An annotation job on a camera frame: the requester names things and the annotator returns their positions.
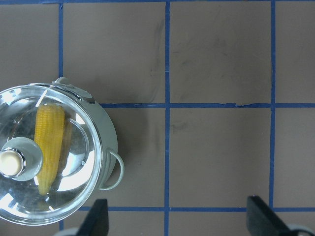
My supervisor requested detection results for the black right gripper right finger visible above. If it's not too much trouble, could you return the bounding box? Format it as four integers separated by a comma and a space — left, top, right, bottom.
246, 196, 296, 236

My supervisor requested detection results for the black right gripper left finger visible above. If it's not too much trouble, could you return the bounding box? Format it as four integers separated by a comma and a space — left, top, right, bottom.
76, 199, 109, 236

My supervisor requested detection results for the glass pot lid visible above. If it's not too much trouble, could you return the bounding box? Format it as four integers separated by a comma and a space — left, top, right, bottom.
0, 85, 101, 226

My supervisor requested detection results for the yellow corn cob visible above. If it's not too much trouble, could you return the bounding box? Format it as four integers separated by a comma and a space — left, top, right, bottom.
34, 104, 65, 196

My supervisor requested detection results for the pale green electric pot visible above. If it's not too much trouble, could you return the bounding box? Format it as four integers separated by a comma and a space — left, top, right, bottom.
51, 77, 125, 190

